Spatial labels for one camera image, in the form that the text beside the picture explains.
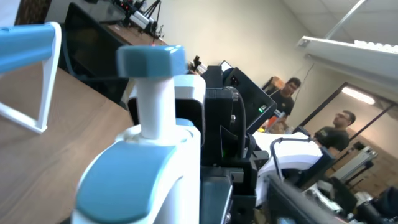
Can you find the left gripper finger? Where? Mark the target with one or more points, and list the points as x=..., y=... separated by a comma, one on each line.
x=292, y=202

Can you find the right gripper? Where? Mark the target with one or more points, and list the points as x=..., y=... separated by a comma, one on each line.
x=219, y=124

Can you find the white pipette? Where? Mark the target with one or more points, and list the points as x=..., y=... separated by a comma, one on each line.
x=155, y=102

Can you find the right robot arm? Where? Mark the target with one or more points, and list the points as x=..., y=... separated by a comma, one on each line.
x=292, y=155

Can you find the white and blue stand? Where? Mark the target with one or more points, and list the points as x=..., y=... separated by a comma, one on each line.
x=25, y=43

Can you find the person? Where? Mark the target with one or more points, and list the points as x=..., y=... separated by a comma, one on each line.
x=334, y=137
x=284, y=101

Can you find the white ceiling light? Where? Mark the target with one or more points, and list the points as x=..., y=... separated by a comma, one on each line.
x=348, y=59

